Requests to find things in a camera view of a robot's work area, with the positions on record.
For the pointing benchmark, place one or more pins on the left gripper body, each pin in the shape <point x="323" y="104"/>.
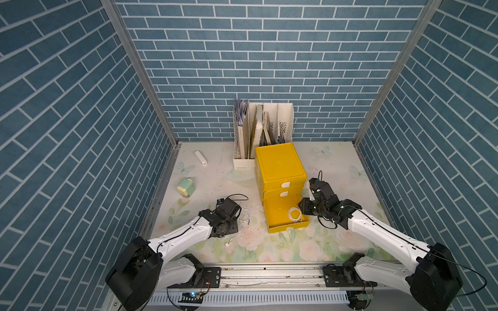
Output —
<point x="230" y="225"/>

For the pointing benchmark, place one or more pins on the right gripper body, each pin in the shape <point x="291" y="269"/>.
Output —
<point x="309" y="207"/>

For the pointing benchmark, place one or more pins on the yellow bottom drawer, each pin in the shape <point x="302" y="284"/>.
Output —
<point x="283" y="213"/>

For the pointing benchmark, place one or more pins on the yellow drawer cabinet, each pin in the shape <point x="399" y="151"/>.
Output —
<point x="279" y="171"/>

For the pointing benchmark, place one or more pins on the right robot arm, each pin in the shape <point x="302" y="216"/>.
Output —
<point x="428" y="273"/>

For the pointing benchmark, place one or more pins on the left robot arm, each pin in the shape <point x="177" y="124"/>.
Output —
<point x="146" y="266"/>

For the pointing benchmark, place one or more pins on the mint green small box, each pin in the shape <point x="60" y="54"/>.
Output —
<point x="186" y="187"/>

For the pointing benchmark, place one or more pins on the white rectangular small device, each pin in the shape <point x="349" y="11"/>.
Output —
<point x="201" y="158"/>

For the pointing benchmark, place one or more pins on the white file organizer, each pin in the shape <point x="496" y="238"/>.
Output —
<point x="259" y="124"/>

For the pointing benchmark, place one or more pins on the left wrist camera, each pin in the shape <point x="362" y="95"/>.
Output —
<point x="220" y="202"/>

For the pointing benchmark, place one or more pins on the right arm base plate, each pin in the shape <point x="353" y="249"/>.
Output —
<point x="345" y="275"/>

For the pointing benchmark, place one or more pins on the aluminium rail frame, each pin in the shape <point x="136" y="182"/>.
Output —
<point x="274" y="284"/>

